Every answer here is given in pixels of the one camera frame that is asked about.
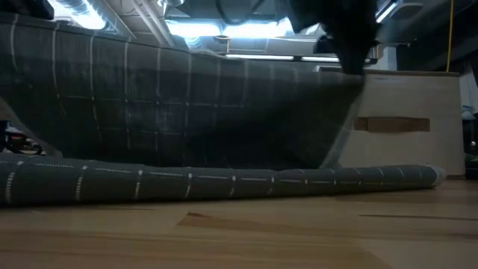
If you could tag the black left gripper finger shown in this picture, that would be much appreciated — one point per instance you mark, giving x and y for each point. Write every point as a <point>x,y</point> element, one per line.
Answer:
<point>26,8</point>

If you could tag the beige fabric storage box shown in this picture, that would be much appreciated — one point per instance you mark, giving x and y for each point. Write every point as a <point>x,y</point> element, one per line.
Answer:
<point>411,101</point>

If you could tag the black round equipment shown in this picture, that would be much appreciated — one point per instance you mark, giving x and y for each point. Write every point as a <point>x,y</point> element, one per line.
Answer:
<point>18,143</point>

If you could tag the long ceiling light fixture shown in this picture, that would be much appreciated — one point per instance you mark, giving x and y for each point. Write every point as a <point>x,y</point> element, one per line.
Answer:
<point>261,57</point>

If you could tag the grey white-checked towel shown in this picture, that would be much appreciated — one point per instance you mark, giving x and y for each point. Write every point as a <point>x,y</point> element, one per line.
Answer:
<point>186,112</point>

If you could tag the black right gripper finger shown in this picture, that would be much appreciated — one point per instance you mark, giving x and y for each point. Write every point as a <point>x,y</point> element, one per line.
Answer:
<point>353,56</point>

